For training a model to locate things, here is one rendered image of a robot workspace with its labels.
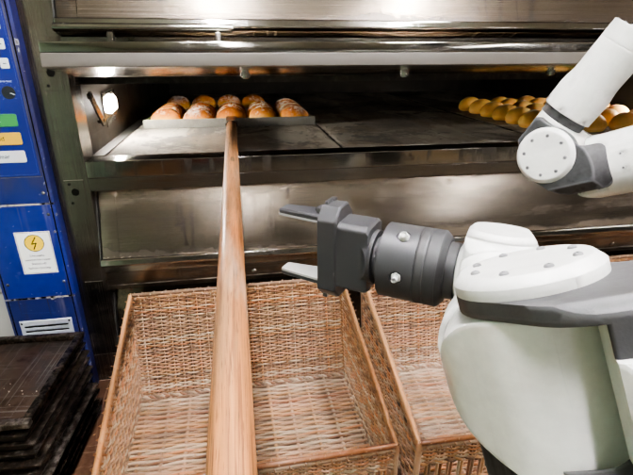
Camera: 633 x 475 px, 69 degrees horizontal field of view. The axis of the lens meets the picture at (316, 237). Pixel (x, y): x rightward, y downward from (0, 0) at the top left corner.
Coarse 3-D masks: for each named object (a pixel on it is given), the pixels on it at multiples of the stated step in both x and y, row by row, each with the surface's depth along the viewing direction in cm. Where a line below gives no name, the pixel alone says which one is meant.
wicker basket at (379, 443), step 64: (128, 320) 109; (192, 320) 118; (256, 320) 121; (320, 320) 125; (128, 384) 106; (192, 384) 120; (256, 384) 123; (320, 384) 123; (128, 448) 102; (192, 448) 104; (256, 448) 103; (320, 448) 104; (384, 448) 86
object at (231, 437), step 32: (224, 160) 97; (224, 192) 74; (224, 224) 61; (224, 256) 51; (224, 288) 45; (224, 320) 39; (224, 352) 35; (224, 384) 32; (224, 416) 29; (224, 448) 27
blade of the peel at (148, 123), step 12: (144, 120) 145; (156, 120) 146; (168, 120) 147; (180, 120) 147; (192, 120) 148; (204, 120) 148; (216, 120) 149; (240, 120) 150; (252, 120) 151; (264, 120) 152; (276, 120) 152; (288, 120) 153; (300, 120) 154; (312, 120) 154
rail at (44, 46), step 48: (48, 48) 83; (96, 48) 84; (144, 48) 85; (192, 48) 86; (240, 48) 88; (288, 48) 89; (336, 48) 91; (384, 48) 92; (432, 48) 94; (480, 48) 95; (528, 48) 97; (576, 48) 99
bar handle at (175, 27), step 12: (60, 24) 85; (72, 24) 86; (84, 24) 86; (96, 24) 86; (108, 24) 87; (120, 24) 87; (132, 24) 87; (144, 24) 88; (156, 24) 88; (168, 24) 88; (180, 24) 89; (192, 24) 89; (204, 24) 90; (216, 24) 90; (228, 24) 90; (108, 36) 87; (216, 36) 90
